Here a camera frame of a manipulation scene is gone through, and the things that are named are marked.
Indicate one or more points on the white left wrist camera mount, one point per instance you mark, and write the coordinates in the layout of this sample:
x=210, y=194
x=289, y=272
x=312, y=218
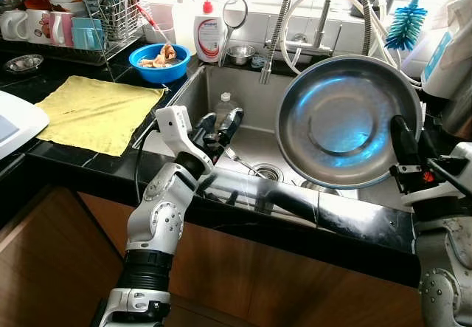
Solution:
x=173, y=124

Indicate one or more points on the white plastic container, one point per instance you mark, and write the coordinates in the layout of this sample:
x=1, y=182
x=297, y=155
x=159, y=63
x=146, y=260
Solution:
x=164, y=32

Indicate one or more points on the yellow cloth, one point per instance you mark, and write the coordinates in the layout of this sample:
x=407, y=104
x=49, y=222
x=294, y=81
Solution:
x=96, y=113

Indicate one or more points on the white red-print mug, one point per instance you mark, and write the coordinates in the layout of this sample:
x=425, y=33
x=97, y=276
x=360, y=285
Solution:
x=38, y=26

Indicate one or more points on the plain white mug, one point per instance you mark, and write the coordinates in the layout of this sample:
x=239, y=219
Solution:
x=13, y=26

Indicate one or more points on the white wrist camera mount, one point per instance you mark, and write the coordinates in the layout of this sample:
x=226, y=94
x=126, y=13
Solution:
x=173, y=124
x=457, y=157

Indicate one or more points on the brown food pieces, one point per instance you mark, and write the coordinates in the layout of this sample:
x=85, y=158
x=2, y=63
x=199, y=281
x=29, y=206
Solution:
x=161, y=55

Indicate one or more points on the red bowl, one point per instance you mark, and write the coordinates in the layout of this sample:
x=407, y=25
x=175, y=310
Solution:
x=35, y=4

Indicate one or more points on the blue plastic bowl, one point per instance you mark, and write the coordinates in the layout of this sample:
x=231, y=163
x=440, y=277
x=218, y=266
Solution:
x=158, y=74

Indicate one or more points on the teal mug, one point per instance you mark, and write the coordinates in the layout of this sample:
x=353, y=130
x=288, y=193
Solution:
x=88, y=35

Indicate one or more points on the stainless steel sink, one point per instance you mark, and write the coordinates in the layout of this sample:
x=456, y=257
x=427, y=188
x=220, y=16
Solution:
x=254, y=131

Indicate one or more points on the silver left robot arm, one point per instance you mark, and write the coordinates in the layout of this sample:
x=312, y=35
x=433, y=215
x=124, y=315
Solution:
x=158, y=216

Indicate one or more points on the large steel plate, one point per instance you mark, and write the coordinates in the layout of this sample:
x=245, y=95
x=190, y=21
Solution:
x=339, y=120

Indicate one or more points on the white blue-label water appliance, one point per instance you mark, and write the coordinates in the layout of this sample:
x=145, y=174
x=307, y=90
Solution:
x=450, y=46

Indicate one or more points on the blue bottle brush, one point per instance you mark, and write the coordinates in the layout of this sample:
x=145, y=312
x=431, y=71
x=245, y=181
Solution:
x=405, y=28

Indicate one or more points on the steel knife block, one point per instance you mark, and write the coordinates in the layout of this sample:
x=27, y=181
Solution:
x=461, y=113

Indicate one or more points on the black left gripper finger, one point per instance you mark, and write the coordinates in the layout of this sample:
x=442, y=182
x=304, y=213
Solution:
x=205, y=124
x=231, y=124

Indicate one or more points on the clear plastic bottle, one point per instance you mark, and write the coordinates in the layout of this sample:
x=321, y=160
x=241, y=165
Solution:
x=221, y=107

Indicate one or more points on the white spray bottle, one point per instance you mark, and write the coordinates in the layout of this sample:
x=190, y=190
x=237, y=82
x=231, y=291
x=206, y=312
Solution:
x=184, y=17

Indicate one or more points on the steel sink drain strainer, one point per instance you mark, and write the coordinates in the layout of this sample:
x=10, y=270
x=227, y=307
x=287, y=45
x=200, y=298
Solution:
x=267, y=172

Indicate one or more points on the wooden cabinet door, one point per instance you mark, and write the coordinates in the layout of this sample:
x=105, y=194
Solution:
x=332, y=290
x=214, y=268
x=44, y=268

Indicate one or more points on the white flat appliance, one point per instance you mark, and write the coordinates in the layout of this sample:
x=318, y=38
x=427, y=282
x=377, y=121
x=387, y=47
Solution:
x=18, y=124

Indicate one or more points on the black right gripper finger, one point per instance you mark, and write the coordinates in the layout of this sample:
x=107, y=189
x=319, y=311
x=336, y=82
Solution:
x=404, y=142

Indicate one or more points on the steel spring faucet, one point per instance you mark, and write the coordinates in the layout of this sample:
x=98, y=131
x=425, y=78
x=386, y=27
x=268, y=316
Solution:
x=279, y=28

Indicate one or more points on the pink mug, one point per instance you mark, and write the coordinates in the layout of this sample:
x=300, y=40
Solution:
x=63, y=28

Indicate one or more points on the white red-pump soap bottle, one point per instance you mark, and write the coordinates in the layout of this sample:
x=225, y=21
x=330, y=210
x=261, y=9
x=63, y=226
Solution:
x=209, y=35

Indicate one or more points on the steel fork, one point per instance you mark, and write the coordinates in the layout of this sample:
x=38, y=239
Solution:
x=240, y=159

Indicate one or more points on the small steel bowl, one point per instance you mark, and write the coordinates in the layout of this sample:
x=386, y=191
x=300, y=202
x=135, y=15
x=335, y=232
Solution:
x=240, y=54

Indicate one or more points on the small steel dish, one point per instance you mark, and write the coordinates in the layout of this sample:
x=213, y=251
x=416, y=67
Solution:
x=23, y=63

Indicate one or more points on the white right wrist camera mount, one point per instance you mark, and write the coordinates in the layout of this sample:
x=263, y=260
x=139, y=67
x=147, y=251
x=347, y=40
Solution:
x=457, y=157

